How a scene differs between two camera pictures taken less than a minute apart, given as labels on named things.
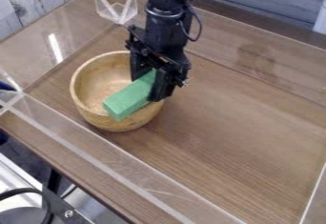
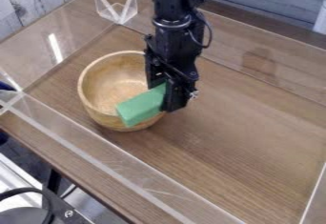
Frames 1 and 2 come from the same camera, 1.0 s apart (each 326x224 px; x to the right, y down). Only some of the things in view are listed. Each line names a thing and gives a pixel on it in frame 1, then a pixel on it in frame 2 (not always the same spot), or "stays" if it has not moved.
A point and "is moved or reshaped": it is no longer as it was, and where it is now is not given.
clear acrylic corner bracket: [119, 12] stays
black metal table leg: [53, 181] stays
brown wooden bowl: [96, 77] is moved or reshaped
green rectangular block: [131, 97] → [142, 106]
